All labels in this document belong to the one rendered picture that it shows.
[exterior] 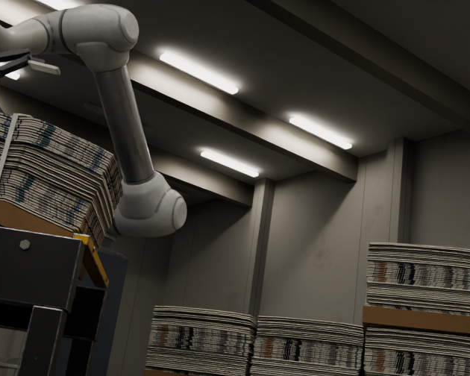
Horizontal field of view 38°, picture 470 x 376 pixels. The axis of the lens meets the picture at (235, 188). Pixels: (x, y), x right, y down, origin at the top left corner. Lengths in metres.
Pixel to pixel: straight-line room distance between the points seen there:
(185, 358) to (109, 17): 0.95
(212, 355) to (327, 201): 9.78
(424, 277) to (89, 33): 1.12
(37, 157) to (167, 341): 0.75
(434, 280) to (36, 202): 1.04
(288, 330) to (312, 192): 10.12
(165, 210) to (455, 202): 7.94
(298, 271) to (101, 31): 9.93
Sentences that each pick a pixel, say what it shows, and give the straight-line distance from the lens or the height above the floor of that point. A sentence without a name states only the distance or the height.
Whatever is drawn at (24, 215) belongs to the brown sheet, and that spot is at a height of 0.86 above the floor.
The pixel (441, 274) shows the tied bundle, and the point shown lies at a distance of 1.87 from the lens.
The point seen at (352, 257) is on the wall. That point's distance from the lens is 10.82.
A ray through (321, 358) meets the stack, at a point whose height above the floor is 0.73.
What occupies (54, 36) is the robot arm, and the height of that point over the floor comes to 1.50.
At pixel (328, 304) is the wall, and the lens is 10.96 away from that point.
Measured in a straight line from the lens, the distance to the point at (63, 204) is 1.35.
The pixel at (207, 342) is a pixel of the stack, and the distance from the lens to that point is 1.88.
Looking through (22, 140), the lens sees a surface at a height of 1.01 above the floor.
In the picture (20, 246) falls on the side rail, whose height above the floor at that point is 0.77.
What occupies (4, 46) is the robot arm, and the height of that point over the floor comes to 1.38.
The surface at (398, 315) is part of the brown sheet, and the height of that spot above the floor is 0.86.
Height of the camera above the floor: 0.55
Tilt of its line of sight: 19 degrees up
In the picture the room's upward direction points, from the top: 8 degrees clockwise
